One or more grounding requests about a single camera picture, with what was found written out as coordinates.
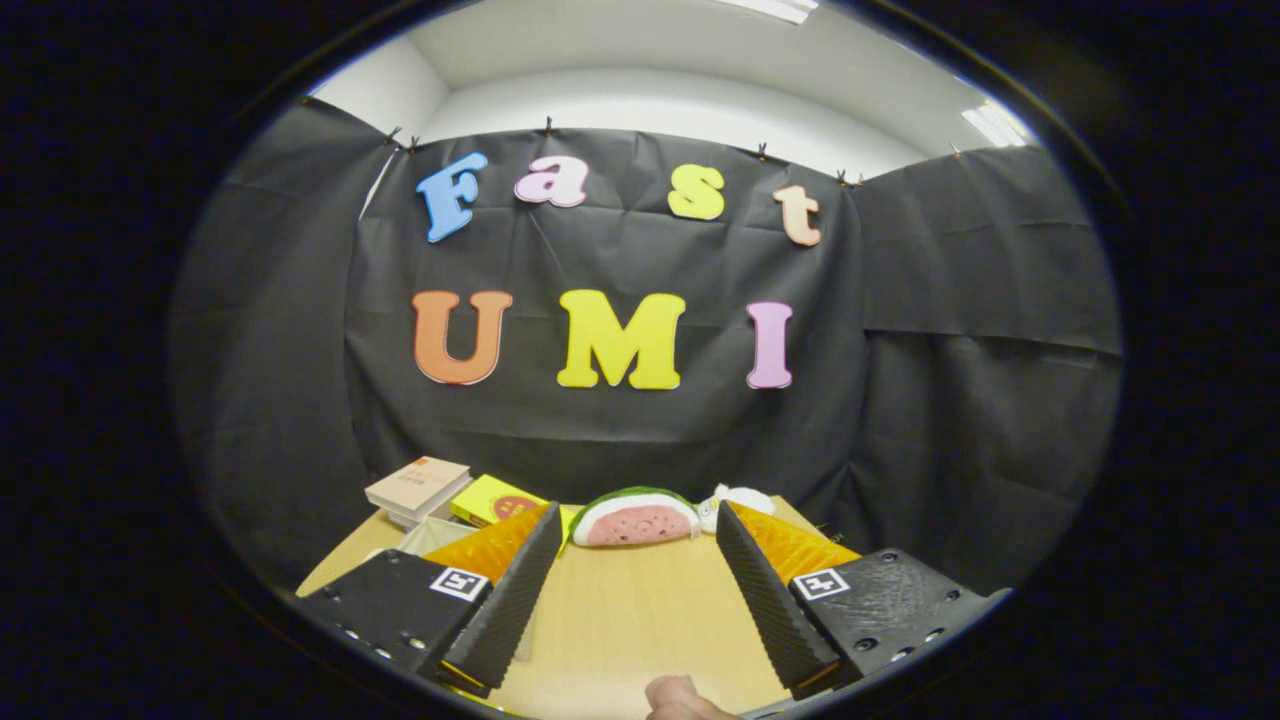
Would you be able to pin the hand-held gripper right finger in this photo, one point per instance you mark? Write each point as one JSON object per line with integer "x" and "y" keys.
{"x": 765, "y": 605}

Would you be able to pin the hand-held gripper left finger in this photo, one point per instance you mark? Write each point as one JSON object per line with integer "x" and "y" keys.
{"x": 505, "y": 605}

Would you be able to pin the cream fabric storage box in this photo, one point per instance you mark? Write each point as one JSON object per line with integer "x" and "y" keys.
{"x": 430, "y": 535}

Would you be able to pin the yellow book with red circle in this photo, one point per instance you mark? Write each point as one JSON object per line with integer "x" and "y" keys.
{"x": 490, "y": 500}

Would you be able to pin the white plush toy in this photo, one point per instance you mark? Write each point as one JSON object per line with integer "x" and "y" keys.
{"x": 745, "y": 498}

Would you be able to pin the watermelon slice plush toy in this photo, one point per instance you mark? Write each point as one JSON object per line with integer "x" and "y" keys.
{"x": 635, "y": 522}

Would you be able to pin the black backdrop cloth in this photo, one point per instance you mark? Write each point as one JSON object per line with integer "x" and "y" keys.
{"x": 650, "y": 440}

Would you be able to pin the small ceiling light panel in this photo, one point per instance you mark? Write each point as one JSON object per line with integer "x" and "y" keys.
{"x": 995, "y": 125}

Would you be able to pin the long ceiling light panel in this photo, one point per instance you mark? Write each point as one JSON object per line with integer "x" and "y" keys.
{"x": 775, "y": 8}

